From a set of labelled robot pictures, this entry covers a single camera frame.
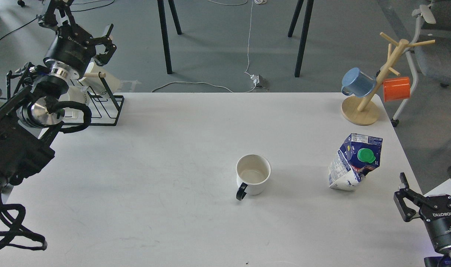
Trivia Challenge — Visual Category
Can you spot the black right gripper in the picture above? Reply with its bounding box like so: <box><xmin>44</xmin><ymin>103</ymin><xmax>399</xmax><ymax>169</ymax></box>
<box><xmin>393</xmin><ymin>166</ymin><xmax>451</xmax><ymax>256</ymax></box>

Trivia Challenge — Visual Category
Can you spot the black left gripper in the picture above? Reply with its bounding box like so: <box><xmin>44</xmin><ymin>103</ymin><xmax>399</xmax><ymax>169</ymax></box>
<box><xmin>37</xmin><ymin>0</ymin><xmax>117</xmax><ymax>80</ymax></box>

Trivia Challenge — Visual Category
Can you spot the white mug black handle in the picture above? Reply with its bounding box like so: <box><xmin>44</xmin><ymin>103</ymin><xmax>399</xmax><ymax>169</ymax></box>
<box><xmin>236</xmin><ymin>154</ymin><xmax>271</xmax><ymax>201</ymax></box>

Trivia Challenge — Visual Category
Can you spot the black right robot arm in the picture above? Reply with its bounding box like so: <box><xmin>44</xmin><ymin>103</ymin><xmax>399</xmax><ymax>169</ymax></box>
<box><xmin>394</xmin><ymin>166</ymin><xmax>451</xmax><ymax>267</ymax></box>

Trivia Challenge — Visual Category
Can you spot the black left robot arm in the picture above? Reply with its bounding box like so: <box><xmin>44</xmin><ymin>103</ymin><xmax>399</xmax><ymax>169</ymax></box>
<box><xmin>0</xmin><ymin>0</ymin><xmax>116</xmax><ymax>194</ymax></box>

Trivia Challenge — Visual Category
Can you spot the blue white milk carton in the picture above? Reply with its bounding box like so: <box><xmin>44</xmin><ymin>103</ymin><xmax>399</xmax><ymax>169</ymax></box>
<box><xmin>328</xmin><ymin>133</ymin><xmax>383</xmax><ymax>191</ymax></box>

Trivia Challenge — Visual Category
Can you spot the white mug on rack rear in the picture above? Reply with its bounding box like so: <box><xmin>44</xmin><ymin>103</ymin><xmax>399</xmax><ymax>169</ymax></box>
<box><xmin>79</xmin><ymin>62</ymin><xmax>121</xmax><ymax>98</ymax></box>

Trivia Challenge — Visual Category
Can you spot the white mug on rack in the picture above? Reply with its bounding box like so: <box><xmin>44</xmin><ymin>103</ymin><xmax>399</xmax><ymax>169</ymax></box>
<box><xmin>59</xmin><ymin>86</ymin><xmax>90</xmax><ymax>120</ymax></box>
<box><xmin>79</xmin><ymin>62</ymin><xmax>121</xmax><ymax>98</ymax></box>

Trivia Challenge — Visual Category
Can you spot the white mug on rack front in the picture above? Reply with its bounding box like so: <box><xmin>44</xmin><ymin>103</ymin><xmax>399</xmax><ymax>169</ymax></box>
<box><xmin>59</xmin><ymin>86</ymin><xmax>90</xmax><ymax>120</ymax></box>

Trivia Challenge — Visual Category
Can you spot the black table leg left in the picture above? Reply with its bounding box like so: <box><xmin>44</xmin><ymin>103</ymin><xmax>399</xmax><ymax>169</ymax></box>
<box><xmin>157</xmin><ymin>0</ymin><xmax>183</xmax><ymax>75</ymax></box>

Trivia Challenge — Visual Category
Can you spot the black table leg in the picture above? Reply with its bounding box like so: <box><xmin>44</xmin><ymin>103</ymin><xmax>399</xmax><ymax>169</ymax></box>
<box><xmin>287</xmin><ymin>0</ymin><xmax>314</xmax><ymax>78</ymax></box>
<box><xmin>157</xmin><ymin>0</ymin><xmax>183</xmax><ymax>75</ymax></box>

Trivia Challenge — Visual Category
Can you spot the wooden mug tree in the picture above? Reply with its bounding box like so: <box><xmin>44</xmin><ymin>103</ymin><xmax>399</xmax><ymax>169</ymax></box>
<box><xmin>341</xmin><ymin>32</ymin><xmax>435</xmax><ymax>126</ymax></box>

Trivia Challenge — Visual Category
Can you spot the orange mug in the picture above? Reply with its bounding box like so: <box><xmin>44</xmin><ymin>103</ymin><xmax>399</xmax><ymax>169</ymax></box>
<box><xmin>382</xmin><ymin>77</ymin><xmax>411</xmax><ymax>102</ymax></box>

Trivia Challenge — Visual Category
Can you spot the blue mug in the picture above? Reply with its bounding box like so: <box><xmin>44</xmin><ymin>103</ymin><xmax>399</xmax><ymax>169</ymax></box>
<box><xmin>341</xmin><ymin>67</ymin><xmax>376</xmax><ymax>98</ymax></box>

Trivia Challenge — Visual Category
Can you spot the white power plug adapter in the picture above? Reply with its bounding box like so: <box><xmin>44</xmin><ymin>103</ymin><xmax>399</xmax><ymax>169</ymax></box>
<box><xmin>250</xmin><ymin>75</ymin><xmax>267</xmax><ymax>89</ymax></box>

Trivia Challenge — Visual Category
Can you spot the black table leg right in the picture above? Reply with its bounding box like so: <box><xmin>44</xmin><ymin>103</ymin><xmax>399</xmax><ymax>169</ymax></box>
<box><xmin>287</xmin><ymin>0</ymin><xmax>314</xmax><ymax>78</ymax></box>

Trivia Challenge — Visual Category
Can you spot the white floor cable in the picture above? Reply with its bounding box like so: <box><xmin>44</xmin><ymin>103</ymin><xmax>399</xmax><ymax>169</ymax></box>
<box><xmin>151</xmin><ymin>0</ymin><xmax>269</xmax><ymax>93</ymax></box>

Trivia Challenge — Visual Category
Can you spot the black cable loop left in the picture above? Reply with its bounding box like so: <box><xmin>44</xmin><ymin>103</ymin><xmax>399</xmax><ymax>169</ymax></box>
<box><xmin>0</xmin><ymin>202</ymin><xmax>48</xmax><ymax>253</ymax></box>

